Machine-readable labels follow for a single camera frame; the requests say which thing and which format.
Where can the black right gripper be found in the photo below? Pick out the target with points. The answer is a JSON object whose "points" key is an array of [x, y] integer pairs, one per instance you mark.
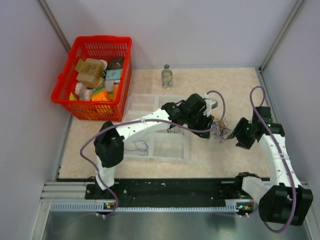
{"points": [[242, 141]]}

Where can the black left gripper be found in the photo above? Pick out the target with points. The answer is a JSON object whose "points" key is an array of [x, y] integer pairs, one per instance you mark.
{"points": [[205, 123]]}

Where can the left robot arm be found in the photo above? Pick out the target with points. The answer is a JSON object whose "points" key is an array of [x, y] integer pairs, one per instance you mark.
{"points": [[192, 114]]}

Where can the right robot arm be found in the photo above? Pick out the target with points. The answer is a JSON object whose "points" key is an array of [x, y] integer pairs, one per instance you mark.
{"points": [[285, 200]]}

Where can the white compartment organizer tray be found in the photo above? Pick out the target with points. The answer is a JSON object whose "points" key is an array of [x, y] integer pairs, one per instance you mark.
{"points": [[169, 145]]}

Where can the clear glass bottle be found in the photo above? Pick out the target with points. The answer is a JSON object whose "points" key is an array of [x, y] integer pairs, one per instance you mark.
{"points": [[167, 77]]}

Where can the teal box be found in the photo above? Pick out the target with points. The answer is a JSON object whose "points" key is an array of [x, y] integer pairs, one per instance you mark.
{"points": [[113, 74]]}

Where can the orange carton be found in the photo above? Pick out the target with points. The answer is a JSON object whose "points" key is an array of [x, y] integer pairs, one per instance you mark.
{"points": [[100, 96]]}

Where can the red plastic basket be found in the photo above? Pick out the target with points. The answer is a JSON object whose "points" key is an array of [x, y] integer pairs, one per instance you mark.
{"points": [[105, 47]]}

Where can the brown cardboard box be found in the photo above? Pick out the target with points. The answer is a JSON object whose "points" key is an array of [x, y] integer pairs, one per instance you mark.
{"points": [[90, 66]]}

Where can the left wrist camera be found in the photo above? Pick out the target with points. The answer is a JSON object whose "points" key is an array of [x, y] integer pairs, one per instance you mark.
{"points": [[210, 104]]}

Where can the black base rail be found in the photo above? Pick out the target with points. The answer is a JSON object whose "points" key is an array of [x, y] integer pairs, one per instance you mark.
{"points": [[170, 192]]}

